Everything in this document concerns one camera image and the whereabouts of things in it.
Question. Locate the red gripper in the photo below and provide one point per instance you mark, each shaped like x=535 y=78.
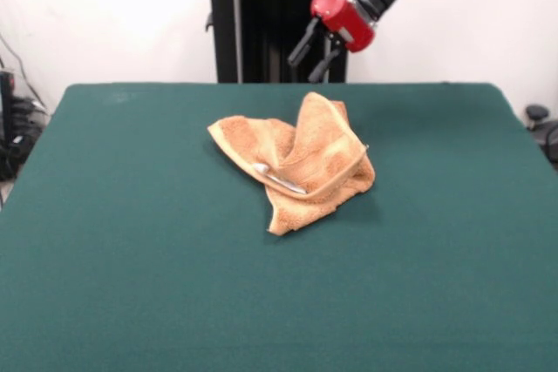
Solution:
x=349 y=19

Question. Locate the orange terry towel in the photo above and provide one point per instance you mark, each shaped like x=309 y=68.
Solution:
x=314 y=150

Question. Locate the black office chair base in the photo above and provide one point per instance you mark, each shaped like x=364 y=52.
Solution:
x=545 y=128

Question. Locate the dark green table cloth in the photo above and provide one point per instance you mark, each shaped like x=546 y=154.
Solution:
x=131 y=259

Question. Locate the black electronics box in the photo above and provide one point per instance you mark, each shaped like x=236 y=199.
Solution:
x=7 y=102

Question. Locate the black bag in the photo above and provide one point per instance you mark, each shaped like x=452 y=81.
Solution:
x=13 y=154

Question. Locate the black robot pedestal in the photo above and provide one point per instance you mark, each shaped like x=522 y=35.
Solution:
x=261 y=41

